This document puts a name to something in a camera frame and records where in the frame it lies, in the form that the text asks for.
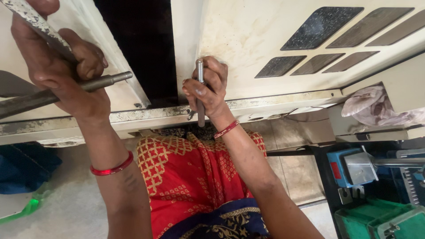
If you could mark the person's left hand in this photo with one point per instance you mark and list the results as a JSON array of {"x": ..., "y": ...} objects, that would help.
[{"x": 53, "y": 66}]

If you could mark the person's right hand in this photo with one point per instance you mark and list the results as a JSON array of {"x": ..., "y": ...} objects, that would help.
[{"x": 209, "y": 96}]

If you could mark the person's left fingers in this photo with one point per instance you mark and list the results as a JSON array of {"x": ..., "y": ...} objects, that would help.
[{"x": 84, "y": 59}]

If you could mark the grey steel lever rod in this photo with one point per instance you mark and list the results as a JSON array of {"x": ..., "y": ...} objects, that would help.
[{"x": 106, "y": 81}]

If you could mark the white chipped metal bar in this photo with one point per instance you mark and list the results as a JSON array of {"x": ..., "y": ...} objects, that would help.
[{"x": 36, "y": 23}]

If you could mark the short steel pin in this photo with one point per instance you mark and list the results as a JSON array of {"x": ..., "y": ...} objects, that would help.
[{"x": 200, "y": 69}]

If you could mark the cream machine door panel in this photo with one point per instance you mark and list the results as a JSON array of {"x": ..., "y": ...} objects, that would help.
[{"x": 123, "y": 79}]

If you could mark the wide red bangle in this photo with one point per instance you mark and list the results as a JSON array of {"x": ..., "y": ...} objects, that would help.
[{"x": 111, "y": 169}]

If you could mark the small steel screw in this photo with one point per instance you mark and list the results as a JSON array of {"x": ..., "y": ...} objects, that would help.
[{"x": 191, "y": 115}]

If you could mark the dark blue cloth bundle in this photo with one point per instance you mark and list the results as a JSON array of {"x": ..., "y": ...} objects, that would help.
[{"x": 25, "y": 167}]

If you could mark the green translucent plastic piece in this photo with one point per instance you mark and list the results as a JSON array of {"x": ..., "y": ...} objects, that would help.
[{"x": 31, "y": 205}]

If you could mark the thin red bangle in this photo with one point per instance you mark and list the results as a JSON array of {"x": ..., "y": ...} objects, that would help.
[{"x": 226, "y": 129}]

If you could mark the red patterned garment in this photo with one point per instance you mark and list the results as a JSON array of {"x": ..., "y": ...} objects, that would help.
[{"x": 189, "y": 186}]

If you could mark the cream machine housing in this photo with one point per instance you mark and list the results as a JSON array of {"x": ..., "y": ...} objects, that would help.
[{"x": 265, "y": 43}]

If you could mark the crumpled pink cloth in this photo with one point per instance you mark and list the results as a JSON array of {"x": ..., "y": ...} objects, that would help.
[{"x": 375, "y": 106}]

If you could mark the green plastic tray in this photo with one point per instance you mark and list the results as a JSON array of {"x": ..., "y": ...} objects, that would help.
[{"x": 365, "y": 215}]

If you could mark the horizontal steel shaft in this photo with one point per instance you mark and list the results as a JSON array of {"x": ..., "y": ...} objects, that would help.
[{"x": 398, "y": 162}]

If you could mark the blue switch box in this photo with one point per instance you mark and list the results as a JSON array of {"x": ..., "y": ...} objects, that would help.
[{"x": 335, "y": 169}]

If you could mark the shiny metal bracket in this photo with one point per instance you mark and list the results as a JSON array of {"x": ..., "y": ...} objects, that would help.
[{"x": 360, "y": 167}]

